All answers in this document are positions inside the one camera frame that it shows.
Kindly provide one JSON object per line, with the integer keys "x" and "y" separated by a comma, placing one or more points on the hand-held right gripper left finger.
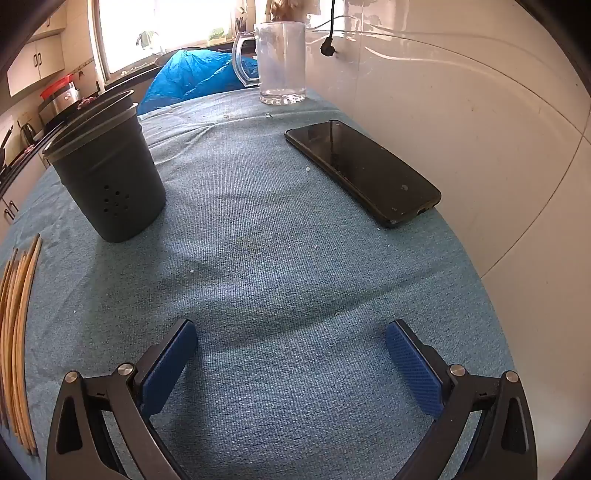
{"x": 168, "y": 364}

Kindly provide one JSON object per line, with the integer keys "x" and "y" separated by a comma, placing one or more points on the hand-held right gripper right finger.
{"x": 413, "y": 364}

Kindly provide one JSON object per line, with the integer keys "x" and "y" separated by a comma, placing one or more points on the bunch of wooden chopsticks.
{"x": 21, "y": 323}

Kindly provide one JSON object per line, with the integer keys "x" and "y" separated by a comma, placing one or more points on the dark grey utensil holder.
{"x": 111, "y": 184}

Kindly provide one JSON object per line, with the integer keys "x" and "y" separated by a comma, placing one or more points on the blue tablecloth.
{"x": 277, "y": 258}

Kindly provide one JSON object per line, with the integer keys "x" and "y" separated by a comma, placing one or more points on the black smartphone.
{"x": 360, "y": 170}

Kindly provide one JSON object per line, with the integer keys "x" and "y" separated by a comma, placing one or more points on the cream base cabinets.
{"x": 11, "y": 210}

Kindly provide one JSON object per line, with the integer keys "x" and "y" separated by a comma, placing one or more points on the black kitchen countertop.
{"x": 27, "y": 159}

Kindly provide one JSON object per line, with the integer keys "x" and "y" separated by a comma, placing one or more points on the metal kettle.
{"x": 27, "y": 133}

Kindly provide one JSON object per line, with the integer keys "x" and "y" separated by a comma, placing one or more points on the silver rice cooker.
{"x": 62, "y": 104}

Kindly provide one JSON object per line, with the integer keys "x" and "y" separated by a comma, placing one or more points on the blue plastic bag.
{"x": 184, "y": 78}

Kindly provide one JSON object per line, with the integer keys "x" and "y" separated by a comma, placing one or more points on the red plastic basin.
{"x": 57, "y": 85}

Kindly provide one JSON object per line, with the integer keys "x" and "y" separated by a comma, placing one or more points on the green cloth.
{"x": 147, "y": 40}

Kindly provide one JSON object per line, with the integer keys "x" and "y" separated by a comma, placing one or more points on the clear glass mug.
{"x": 281, "y": 60}

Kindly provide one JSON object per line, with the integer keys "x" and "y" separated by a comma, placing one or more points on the kitchen window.
{"x": 161, "y": 23}

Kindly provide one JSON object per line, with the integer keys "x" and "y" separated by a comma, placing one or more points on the cream wall cabinets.
{"x": 37, "y": 64}

